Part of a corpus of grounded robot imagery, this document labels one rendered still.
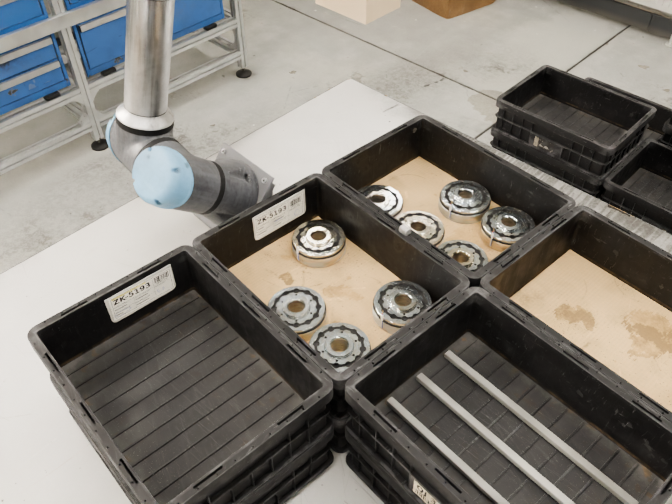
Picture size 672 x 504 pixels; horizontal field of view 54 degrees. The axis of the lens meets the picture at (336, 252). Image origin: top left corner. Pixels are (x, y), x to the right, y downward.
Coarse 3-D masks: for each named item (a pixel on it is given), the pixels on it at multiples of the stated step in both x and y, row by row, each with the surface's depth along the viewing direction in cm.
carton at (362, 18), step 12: (324, 0) 154; (336, 0) 152; (348, 0) 149; (360, 0) 146; (372, 0) 147; (384, 0) 150; (396, 0) 153; (348, 12) 151; (360, 12) 148; (372, 12) 149; (384, 12) 152
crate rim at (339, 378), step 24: (288, 192) 126; (336, 192) 126; (240, 216) 121; (408, 240) 117; (216, 264) 113; (240, 288) 109; (456, 288) 109; (264, 312) 105; (432, 312) 105; (288, 336) 102; (312, 360) 99; (360, 360) 99; (336, 384) 97
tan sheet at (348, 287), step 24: (288, 240) 131; (240, 264) 127; (264, 264) 127; (288, 264) 127; (336, 264) 126; (360, 264) 126; (264, 288) 122; (312, 288) 122; (336, 288) 122; (360, 288) 122; (336, 312) 118; (360, 312) 118; (384, 336) 114
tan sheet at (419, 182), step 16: (416, 160) 149; (400, 176) 145; (416, 176) 145; (432, 176) 145; (448, 176) 145; (400, 192) 141; (416, 192) 141; (432, 192) 141; (416, 208) 138; (432, 208) 137; (448, 224) 134; (464, 224) 134; (480, 224) 134; (448, 240) 131; (480, 240) 131
